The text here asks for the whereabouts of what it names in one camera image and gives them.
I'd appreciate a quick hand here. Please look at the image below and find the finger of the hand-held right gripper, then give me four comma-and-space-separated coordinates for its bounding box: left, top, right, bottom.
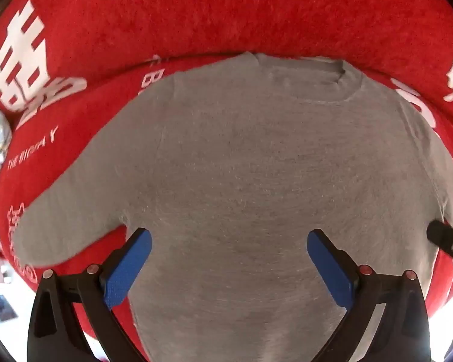
426, 219, 453, 284

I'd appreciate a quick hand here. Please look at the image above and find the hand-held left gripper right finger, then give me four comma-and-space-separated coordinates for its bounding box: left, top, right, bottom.
307, 228, 433, 362

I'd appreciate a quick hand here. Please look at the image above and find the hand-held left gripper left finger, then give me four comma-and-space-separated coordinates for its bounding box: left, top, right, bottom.
27, 228, 153, 362

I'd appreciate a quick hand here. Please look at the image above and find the grey sweater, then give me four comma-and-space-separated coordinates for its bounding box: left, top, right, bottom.
13, 52, 453, 362

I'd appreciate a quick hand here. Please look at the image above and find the red printed blanket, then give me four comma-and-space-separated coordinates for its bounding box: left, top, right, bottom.
0, 0, 453, 362

